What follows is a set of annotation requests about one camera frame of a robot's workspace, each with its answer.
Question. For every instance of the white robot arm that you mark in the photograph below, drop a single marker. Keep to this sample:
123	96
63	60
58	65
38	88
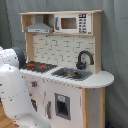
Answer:
14	92

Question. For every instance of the wooden toy kitchen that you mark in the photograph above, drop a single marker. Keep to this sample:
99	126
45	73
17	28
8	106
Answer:
87	97

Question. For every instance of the grey toy sink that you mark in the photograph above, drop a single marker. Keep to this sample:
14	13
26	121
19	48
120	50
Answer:
72	74

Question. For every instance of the black toy faucet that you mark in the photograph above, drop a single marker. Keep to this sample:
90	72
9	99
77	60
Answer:
81	64

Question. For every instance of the black toy stovetop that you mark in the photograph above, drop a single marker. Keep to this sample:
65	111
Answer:
38	67

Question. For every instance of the red oven knob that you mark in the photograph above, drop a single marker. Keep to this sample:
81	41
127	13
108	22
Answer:
34	84

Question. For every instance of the grey ice dispenser panel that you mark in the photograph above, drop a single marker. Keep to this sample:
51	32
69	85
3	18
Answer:
62	106

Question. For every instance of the toy microwave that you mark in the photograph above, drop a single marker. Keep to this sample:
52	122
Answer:
73	23

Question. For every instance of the grey range hood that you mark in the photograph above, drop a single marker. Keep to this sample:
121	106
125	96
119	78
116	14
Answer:
41	24

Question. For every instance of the toy oven door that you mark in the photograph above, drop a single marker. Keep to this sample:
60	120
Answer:
36	102

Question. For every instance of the grey fridge door handle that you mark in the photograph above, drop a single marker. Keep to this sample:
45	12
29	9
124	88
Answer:
49	109

